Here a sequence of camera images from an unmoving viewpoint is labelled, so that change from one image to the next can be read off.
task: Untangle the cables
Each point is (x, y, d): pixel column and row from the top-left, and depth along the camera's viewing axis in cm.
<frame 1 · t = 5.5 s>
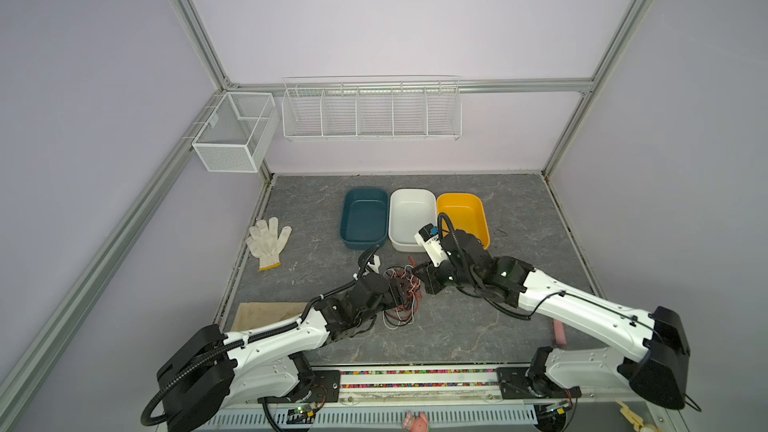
left hand: (401, 290, 81), fingers open
right hand: (413, 273, 74), fingers closed
teal plastic bin: (364, 218, 108), on the table
white plastic bin: (409, 211, 108), point 3 cm above the table
yellow plastic bin: (465, 211, 110), point 2 cm above the table
white cotton glove: (265, 243, 103), on the table

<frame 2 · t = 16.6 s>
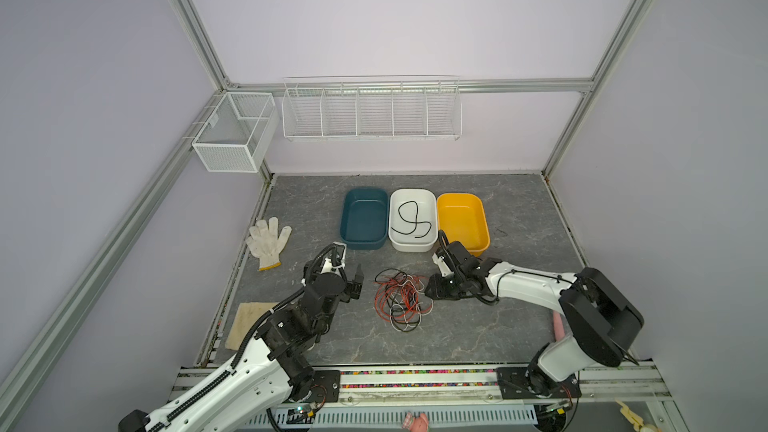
left hand: (341, 266, 76), fingers open
right hand: (430, 294, 88), fingers open
the named things where they were.

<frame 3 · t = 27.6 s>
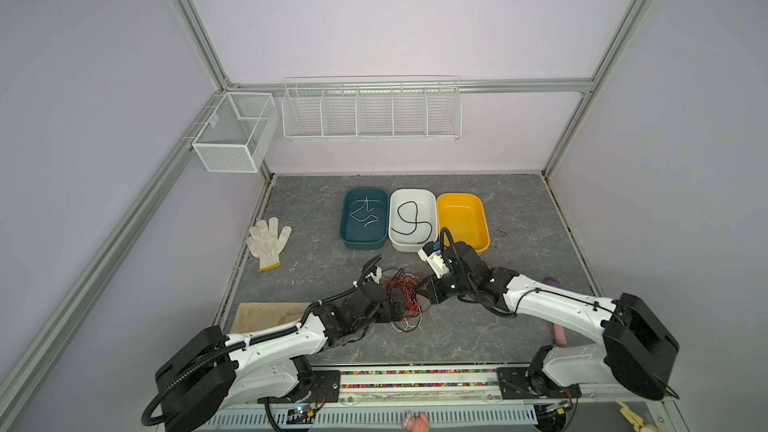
left hand: (394, 305, 82), fingers open
right hand: (415, 291, 80), fingers closed
the named things where they were.

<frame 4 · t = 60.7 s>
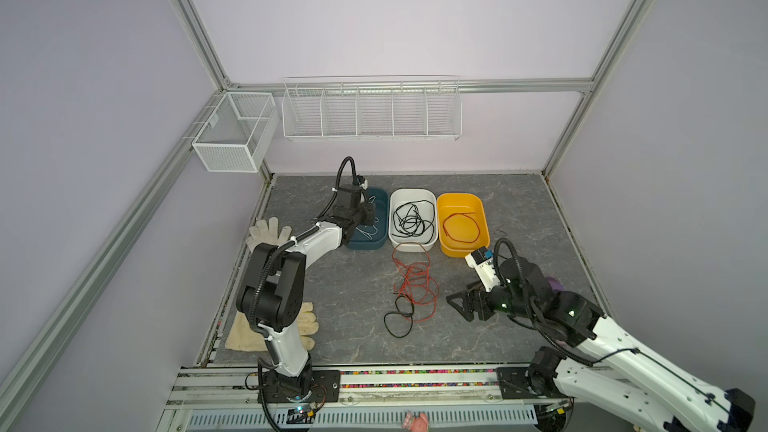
left hand: (371, 207, 95), fingers closed
right hand: (459, 295, 72), fingers open
the named things where they were.

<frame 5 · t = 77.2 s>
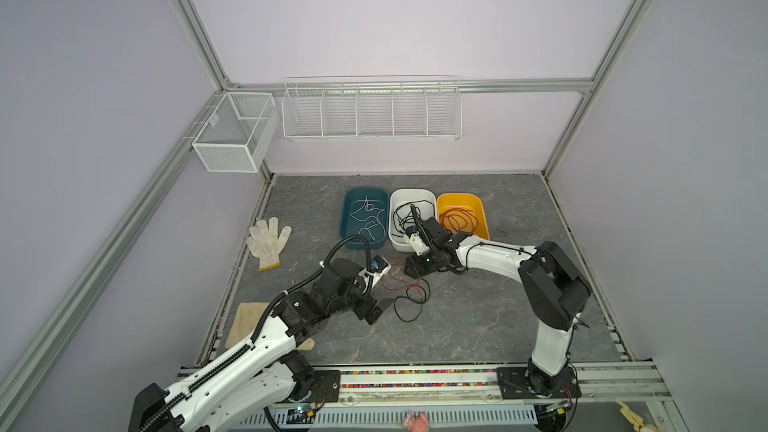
left hand: (378, 289, 76), fingers open
right hand: (411, 270, 92), fingers open
the named things where they were.

